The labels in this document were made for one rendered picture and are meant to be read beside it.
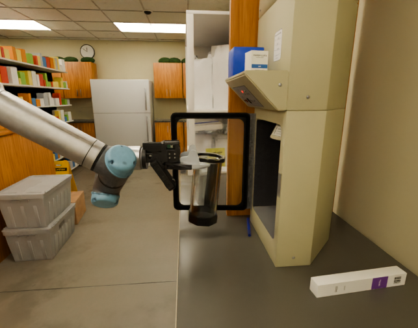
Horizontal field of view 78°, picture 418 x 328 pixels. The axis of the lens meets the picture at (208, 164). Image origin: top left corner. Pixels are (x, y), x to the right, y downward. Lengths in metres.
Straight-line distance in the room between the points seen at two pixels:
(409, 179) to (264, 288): 0.57
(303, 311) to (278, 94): 0.54
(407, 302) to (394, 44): 0.78
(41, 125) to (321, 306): 0.79
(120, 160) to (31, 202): 2.09
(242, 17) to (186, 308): 0.97
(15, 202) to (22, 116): 2.09
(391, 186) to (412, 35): 0.48
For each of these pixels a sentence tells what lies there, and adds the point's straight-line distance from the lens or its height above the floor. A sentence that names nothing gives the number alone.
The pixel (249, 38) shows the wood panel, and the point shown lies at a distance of 1.09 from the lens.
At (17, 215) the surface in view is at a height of 0.46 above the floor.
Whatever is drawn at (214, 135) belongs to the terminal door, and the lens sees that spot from 1.01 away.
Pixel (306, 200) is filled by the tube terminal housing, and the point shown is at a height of 1.16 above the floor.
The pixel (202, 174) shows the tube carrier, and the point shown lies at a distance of 0.81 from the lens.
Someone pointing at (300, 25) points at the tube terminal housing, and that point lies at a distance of 0.75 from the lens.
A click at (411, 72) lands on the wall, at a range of 1.05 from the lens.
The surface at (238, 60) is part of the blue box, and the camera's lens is 0.90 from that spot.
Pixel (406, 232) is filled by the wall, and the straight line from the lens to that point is 1.07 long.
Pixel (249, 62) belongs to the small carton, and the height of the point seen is 1.54.
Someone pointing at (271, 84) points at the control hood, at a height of 1.48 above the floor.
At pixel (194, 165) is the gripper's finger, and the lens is 0.78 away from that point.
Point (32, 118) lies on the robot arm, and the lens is 0.71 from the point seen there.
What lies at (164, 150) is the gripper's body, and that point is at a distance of 0.80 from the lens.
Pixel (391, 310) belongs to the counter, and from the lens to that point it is 0.85.
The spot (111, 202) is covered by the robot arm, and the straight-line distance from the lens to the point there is 0.78.
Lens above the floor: 1.44
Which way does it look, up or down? 14 degrees down
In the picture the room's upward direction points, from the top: straight up
